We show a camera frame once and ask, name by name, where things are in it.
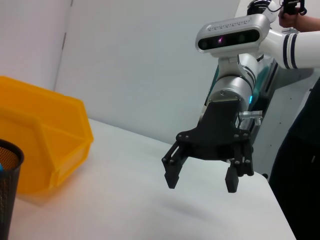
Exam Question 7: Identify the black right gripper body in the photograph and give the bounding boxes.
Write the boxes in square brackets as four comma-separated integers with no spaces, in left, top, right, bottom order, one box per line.
[175,99,251,161]

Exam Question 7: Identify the black mesh pen holder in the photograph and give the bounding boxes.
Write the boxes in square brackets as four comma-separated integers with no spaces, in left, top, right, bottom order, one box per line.
[0,138,25,240]

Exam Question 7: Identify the black handheld controller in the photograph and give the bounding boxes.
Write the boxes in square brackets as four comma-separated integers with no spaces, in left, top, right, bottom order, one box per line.
[279,0,308,16]

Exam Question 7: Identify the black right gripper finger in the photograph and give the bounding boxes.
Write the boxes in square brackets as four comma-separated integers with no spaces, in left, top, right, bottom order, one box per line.
[161,140,191,190]
[224,134,255,194]

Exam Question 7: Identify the yellow plastic bin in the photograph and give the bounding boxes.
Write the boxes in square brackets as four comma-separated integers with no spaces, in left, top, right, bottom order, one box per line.
[0,75,95,195]

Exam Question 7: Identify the person black clothes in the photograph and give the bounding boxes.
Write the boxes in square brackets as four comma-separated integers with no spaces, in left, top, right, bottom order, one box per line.
[268,76,320,240]

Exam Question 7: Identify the bare person forearm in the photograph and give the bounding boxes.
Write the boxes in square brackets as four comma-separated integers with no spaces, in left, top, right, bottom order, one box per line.
[298,15,320,33]

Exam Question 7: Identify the large green chair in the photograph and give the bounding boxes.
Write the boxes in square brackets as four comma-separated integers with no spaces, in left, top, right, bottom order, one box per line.
[254,58,279,133]

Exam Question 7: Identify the bare person hand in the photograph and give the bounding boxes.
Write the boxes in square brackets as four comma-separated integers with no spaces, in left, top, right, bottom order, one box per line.
[278,11,303,30]

